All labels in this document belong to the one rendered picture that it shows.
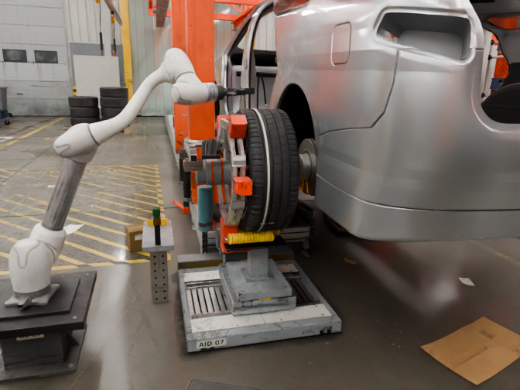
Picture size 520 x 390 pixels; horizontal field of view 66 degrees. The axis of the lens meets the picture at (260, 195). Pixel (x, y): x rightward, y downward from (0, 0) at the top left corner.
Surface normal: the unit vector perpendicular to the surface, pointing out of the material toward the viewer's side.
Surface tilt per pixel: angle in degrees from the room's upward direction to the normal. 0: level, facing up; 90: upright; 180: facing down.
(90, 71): 90
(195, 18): 90
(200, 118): 90
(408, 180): 101
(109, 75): 90
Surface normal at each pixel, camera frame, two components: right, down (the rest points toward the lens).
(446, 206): -0.03, 0.54
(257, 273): 0.25, 0.27
